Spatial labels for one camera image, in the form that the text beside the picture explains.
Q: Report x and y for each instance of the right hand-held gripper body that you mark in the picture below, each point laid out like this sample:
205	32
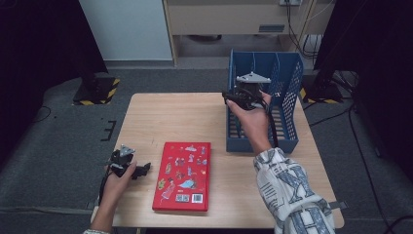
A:
251	92

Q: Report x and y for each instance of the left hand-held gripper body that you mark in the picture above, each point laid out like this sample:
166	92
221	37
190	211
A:
120	162

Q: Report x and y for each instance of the dark blue picture book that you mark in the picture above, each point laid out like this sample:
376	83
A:
237	126

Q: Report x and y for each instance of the blue plastic file rack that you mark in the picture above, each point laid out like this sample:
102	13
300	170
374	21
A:
289	97

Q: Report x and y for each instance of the red picture book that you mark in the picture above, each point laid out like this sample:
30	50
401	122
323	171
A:
181	178

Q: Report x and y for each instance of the person's left hand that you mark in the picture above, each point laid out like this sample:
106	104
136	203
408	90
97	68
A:
115	188

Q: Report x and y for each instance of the person's right hand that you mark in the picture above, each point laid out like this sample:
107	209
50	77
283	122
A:
255	125

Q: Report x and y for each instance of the grey tape strip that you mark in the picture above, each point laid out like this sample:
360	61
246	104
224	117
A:
339	205
91	205

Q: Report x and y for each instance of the black stand base yellow stripes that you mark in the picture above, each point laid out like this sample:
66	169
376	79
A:
324	94
95	92

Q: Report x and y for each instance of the beige wooden cabinet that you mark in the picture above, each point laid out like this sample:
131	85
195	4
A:
220	19

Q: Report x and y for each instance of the white power strip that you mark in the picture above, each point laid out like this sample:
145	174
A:
290	2

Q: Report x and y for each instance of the white panel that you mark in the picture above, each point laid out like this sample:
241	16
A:
130	29

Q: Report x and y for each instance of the dark curtain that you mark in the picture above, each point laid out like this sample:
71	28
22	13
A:
383	48
39	39

